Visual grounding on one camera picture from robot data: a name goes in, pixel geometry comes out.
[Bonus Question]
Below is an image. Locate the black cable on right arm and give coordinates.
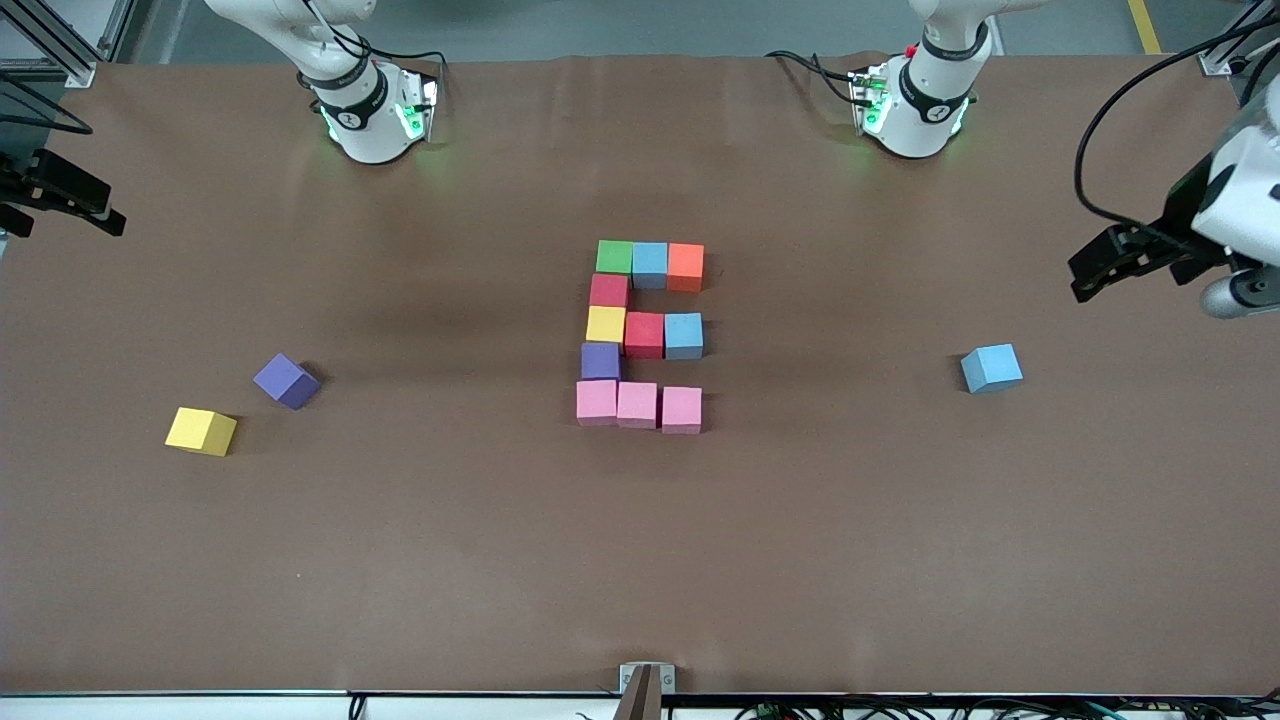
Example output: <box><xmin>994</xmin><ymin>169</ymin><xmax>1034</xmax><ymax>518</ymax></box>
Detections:
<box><xmin>0</xmin><ymin>70</ymin><xmax>94</xmax><ymax>137</ymax></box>

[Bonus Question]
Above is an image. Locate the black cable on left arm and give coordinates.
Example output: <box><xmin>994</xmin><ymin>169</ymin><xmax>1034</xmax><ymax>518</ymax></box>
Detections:
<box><xmin>1074</xmin><ymin>10</ymin><xmax>1280</xmax><ymax>229</ymax></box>

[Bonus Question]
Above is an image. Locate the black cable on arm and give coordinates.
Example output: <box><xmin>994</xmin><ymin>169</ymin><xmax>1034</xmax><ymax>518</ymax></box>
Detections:
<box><xmin>1074</xmin><ymin>10</ymin><xmax>1280</xmax><ymax>229</ymax></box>
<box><xmin>0</xmin><ymin>70</ymin><xmax>94</xmax><ymax>137</ymax></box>

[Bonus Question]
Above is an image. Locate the purple foam cube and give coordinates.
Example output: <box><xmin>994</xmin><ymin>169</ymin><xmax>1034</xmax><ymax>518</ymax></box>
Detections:
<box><xmin>581</xmin><ymin>342</ymin><xmax>624</xmax><ymax>386</ymax></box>
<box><xmin>252</xmin><ymin>352</ymin><xmax>322</xmax><ymax>412</ymax></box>

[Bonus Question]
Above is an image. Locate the aluminium frame profile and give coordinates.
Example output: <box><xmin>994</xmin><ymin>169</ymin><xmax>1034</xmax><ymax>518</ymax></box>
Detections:
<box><xmin>1198</xmin><ymin>0</ymin><xmax>1280</xmax><ymax>77</ymax></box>
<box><xmin>0</xmin><ymin>0</ymin><xmax>136</xmax><ymax>87</ymax></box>

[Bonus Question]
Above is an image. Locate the pink foam cube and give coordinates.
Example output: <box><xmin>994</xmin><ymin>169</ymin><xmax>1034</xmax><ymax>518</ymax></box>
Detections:
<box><xmin>661</xmin><ymin>386</ymin><xmax>704</xmax><ymax>436</ymax></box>
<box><xmin>576</xmin><ymin>380</ymin><xmax>619</xmax><ymax>428</ymax></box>
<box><xmin>616</xmin><ymin>381</ymin><xmax>660</xmax><ymax>430</ymax></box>

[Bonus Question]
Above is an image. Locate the orange foam cube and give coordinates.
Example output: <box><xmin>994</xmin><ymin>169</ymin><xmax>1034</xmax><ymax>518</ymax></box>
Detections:
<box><xmin>666</xmin><ymin>243</ymin><xmax>706</xmax><ymax>294</ymax></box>

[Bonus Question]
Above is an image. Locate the grey metal bracket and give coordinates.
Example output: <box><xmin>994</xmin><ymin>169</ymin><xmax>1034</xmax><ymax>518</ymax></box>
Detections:
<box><xmin>618</xmin><ymin>662</ymin><xmax>677</xmax><ymax>696</ymax></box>

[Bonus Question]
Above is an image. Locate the black cable bundle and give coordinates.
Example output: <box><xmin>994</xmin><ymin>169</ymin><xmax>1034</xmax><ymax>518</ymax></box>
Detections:
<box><xmin>735</xmin><ymin>698</ymin><xmax>1280</xmax><ymax>720</ymax></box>

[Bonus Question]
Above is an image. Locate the brown camera pole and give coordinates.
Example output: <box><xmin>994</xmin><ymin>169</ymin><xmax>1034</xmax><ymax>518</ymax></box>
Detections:
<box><xmin>612</xmin><ymin>666</ymin><xmax>666</xmax><ymax>720</ymax></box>

